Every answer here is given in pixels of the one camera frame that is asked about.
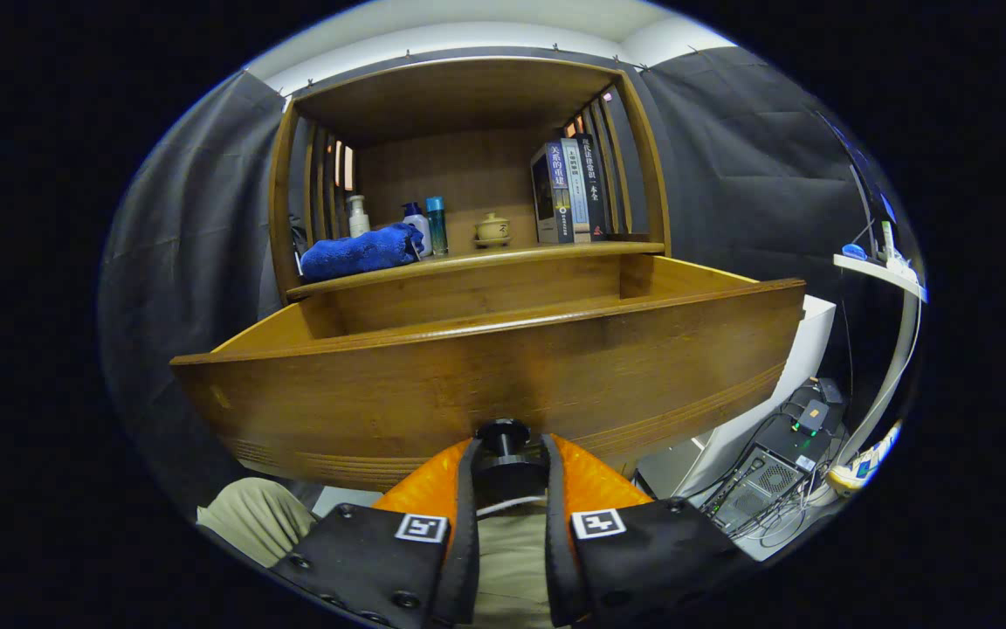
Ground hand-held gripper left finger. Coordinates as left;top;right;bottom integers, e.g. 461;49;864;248
272;437;479;629

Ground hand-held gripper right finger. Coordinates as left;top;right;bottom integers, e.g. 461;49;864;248
541;434;761;628

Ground wooden countertop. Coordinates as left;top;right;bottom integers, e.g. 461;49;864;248
286;234;666;302

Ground wooden cabinet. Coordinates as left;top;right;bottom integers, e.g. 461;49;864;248
269;57;672;307

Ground black computer case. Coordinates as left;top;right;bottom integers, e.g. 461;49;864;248
702;446;810;536

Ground white table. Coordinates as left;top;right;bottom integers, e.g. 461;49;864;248
638;294;837;499

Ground blue folded towel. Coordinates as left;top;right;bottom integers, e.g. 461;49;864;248
300;223;424;282

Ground white bottle with blue cap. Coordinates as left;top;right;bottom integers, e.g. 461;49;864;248
403;203;433;258

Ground beige lidded teacup with saucer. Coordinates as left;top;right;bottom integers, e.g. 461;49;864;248
473;212;512;248

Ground teal slim bottle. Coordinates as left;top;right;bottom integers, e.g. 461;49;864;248
426;196;450;256

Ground blue spine book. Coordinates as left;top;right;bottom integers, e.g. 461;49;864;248
531;142;575;245

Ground white side desk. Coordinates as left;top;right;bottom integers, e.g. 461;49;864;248
833;253;929;464

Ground black backdrop cloth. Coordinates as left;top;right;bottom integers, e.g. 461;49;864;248
100;45;897;516

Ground black computer cables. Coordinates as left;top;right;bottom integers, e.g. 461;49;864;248
699;384;853;538

